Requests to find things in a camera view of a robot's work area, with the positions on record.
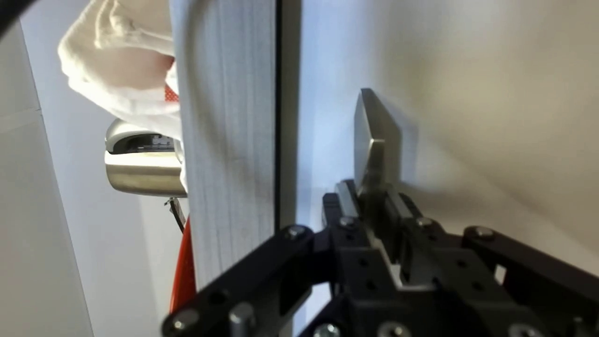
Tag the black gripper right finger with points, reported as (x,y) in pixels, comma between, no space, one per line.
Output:
(431,262)

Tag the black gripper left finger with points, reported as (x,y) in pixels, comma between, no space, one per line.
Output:
(360,275)

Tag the silver top drawer handle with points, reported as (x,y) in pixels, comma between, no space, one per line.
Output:
(377,144)

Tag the red plate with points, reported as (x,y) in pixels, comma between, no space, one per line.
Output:
(184,273)

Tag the stainless steel kettle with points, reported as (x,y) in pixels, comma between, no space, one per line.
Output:
(141,161)

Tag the crumpled white cloth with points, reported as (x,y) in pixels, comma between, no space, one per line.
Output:
(121,54)

